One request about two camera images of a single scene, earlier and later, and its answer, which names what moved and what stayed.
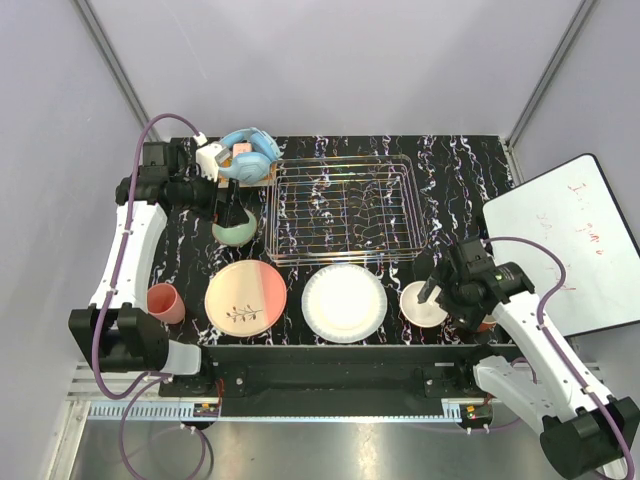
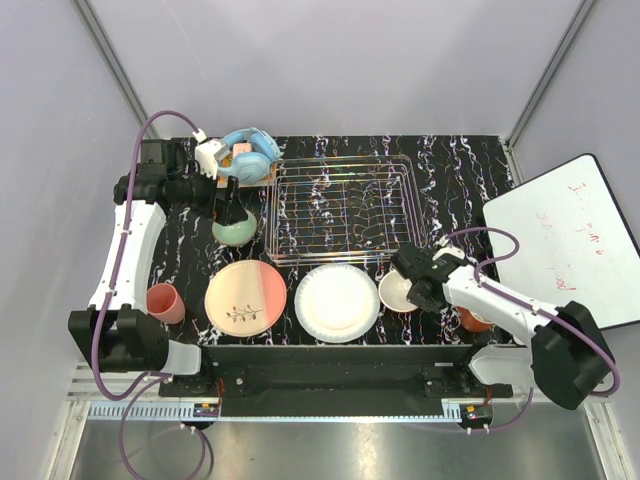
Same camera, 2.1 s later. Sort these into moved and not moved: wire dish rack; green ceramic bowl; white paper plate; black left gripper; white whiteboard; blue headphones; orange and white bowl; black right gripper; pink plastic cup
Moved: white paper plate; black right gripper; orange and white bowl
Not moved: green ceramic bowl; wire dish rack; pink plastic cup; white whiteboard; black left gripper; blue headphones
